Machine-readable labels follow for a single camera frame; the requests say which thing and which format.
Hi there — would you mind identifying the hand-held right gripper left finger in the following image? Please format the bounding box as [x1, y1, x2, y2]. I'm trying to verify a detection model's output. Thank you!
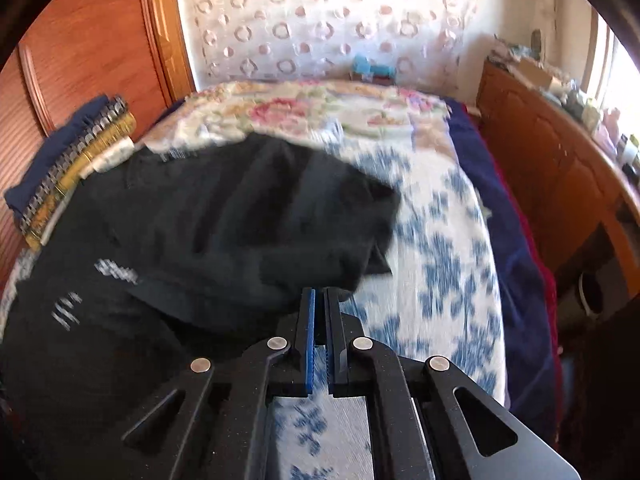
[65, 287, 318, 480]

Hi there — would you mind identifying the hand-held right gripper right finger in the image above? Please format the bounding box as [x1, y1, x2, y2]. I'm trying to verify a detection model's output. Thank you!
[325, 286, 581, 480]

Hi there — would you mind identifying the blue and white patterned cloth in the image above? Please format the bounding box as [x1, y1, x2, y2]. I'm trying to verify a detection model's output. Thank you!
[272, 147, 508, 480]

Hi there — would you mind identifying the black garment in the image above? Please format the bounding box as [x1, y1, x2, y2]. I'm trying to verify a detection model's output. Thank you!
[0, 132, 403, 480]

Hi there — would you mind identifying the navy blue blanket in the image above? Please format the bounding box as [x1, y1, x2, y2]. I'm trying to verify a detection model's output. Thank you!
[445, 97, 558, 441]

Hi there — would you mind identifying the floral blanket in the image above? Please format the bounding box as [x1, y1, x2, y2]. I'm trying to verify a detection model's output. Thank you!
[135, 80, 456, 161]

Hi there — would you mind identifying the white round container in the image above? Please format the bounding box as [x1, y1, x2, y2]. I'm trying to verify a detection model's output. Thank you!
[579, 272, 607, 317]

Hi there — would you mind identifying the small blue toy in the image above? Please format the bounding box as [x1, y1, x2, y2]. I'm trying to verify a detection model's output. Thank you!
[350, 55, 398, 84]

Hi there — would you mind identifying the wooden dresser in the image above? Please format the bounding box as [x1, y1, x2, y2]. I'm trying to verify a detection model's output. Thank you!
[475, 57, 640, 306]

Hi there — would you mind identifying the grey checked folded garment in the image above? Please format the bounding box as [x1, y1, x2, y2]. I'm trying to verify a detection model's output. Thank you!
[20, 97, 128, 233]

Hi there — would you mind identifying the navy folded garment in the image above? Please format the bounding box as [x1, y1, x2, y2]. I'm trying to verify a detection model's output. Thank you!
[5, 94, 110, 222]

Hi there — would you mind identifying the white circle-pattern curtain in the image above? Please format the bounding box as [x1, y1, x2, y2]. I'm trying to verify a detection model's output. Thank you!
[172, 0, 486, 97]

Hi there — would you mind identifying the clutter of small dresser things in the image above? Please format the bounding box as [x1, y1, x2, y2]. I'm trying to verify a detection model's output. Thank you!
[487, 30, 640, 183]

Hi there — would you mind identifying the wooden headboard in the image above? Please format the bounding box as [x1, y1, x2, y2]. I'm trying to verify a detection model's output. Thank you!
[0, 0, 197, 281]

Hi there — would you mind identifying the bright window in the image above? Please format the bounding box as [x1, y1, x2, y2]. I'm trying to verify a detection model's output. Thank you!
[585, 10, 640, 116]

